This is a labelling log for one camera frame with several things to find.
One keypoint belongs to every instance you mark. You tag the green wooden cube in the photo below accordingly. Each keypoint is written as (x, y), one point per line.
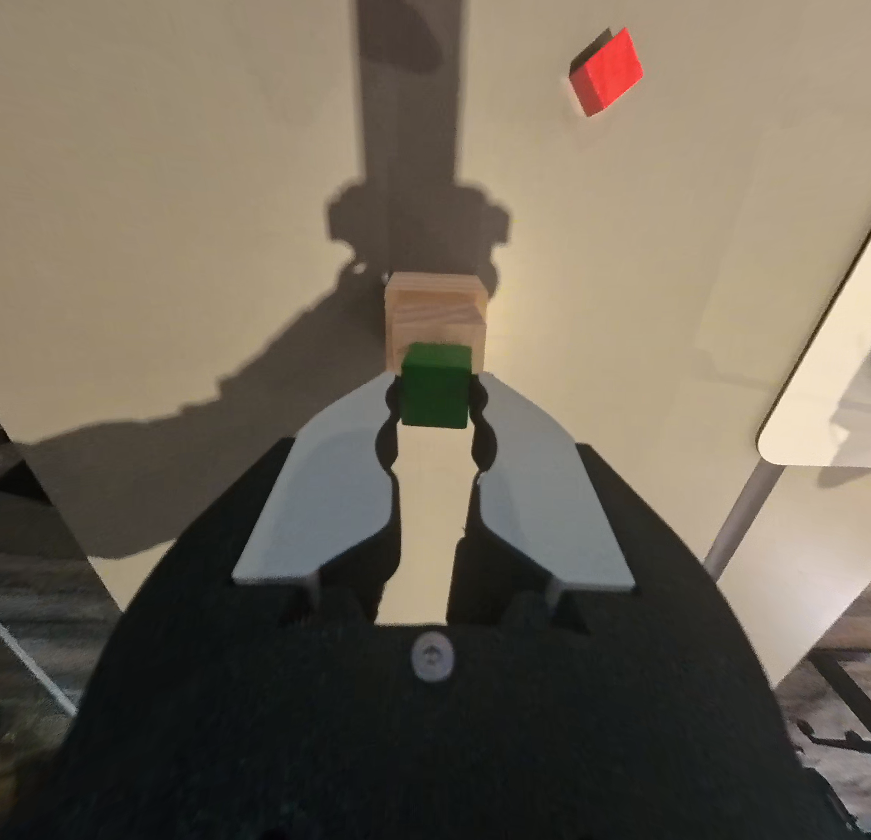
(435, 387)

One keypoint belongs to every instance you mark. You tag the white side table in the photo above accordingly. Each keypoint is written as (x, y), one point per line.
(816, 411)

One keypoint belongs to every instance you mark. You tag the grey patterned rug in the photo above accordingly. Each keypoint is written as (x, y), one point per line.
(41, 595)

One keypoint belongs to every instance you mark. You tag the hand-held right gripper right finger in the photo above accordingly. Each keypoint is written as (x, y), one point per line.
(537, 499)

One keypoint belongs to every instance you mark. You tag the thin white rod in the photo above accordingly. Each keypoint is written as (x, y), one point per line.
(41, 673)

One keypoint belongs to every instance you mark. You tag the natural wooden cube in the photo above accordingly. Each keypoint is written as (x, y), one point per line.
(422, 288)
(469, 333)

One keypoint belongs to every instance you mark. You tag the red wooden cube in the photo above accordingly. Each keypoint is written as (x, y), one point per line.
(609, 71)

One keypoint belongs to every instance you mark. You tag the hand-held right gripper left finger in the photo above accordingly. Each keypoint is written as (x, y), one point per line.
(333, 493)

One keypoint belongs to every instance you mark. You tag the black metal frame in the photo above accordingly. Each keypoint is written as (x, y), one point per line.
(844, 690)

